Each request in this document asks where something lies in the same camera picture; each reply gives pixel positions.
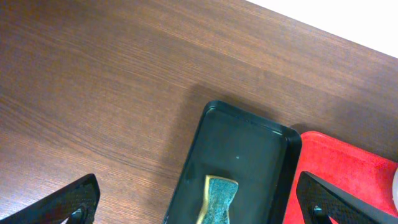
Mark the red plastic tray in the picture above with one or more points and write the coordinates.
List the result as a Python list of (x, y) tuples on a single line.
[(365, 175)]

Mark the green and yellow sponge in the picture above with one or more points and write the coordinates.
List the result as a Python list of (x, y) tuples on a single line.
[(218, 194)]

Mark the pale green plate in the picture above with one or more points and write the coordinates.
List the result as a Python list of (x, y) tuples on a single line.
[(395, 189)]

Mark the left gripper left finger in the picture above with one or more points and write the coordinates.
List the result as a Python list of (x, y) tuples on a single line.
[(75, 203)]

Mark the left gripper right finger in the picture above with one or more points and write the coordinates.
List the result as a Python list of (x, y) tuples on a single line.
[(322, 202)]

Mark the black plastic tray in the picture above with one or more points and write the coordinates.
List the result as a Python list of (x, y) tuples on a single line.
[(259, 154)]

